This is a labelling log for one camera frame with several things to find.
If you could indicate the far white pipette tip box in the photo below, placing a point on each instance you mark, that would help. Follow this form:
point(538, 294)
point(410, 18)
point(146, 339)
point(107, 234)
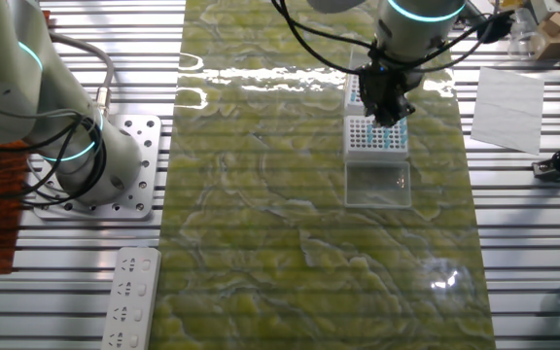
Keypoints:
point(353, 104)

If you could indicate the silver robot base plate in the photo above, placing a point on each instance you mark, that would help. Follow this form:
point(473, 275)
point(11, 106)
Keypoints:
point(150, 165)

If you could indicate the green marble pattern mat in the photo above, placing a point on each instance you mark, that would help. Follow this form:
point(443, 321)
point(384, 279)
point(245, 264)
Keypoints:
point(260, 219)

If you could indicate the white box device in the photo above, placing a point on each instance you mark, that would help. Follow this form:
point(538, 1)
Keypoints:
point(552, 10)

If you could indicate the small cardboard box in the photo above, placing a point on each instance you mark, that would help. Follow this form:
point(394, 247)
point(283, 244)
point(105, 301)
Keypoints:
point(559, 44)

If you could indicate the white paper sheet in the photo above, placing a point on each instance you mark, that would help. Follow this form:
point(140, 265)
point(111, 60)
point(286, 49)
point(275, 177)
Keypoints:
point(508, 112)

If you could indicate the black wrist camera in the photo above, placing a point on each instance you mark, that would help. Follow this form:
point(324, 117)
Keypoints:
point(496, 26)

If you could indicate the clear plastic cup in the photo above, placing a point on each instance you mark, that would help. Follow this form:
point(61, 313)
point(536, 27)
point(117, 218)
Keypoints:
point(528, 46)

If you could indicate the white power strip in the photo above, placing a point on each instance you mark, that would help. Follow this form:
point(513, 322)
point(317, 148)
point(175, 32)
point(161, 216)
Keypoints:
point(131, 272)

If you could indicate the white tip rack clear lid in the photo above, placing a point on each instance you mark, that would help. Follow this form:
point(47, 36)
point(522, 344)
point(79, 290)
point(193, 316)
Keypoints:
point(377, 154)

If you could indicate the yellow box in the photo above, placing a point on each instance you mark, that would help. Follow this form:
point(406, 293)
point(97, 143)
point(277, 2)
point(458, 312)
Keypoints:
point(511, 3)

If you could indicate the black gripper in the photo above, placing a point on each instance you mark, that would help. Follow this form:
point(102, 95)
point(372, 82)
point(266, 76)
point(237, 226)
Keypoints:
point(384, 87)

